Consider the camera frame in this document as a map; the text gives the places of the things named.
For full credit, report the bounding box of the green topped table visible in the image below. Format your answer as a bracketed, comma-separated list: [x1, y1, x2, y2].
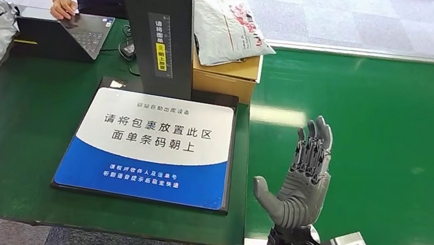
[0, 0, 276, 245]

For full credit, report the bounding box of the small black corded device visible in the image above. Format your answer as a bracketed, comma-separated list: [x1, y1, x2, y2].
[117, 38, 140, 62]

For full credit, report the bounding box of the grey laptop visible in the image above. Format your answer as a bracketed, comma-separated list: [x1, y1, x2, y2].
[10, 2, 116, 68]

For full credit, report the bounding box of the black desk cable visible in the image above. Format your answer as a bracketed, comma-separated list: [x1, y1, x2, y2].
[98, 21, 149, 77]

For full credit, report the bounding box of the black yellow ruler label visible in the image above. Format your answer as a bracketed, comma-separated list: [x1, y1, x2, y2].
[138, 12, 183, 81]

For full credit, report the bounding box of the white blue instruction sign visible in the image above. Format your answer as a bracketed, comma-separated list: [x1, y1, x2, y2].
[52, 81, 240, 213]

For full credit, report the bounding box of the person's hand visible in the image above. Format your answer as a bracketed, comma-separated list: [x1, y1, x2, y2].
[49, 0, 81, 24]

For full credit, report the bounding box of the green conveyor belt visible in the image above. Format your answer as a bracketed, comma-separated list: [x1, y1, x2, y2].
[230, 32, 434, 245]

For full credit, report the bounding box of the brown cardboard box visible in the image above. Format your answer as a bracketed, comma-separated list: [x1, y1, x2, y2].
[186, 44, 264, 108]

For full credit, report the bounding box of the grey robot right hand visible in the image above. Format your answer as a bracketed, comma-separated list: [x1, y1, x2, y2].
[246, 106, 340, 236]

